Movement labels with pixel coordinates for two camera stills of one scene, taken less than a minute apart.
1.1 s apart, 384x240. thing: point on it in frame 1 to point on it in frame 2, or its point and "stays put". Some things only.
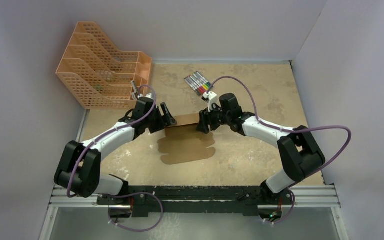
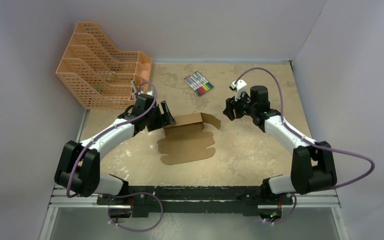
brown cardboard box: [183, 143] stays put
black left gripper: [164, 121] stays put
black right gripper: [206, 120] to [234, 108]
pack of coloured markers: [198, 83] stays put
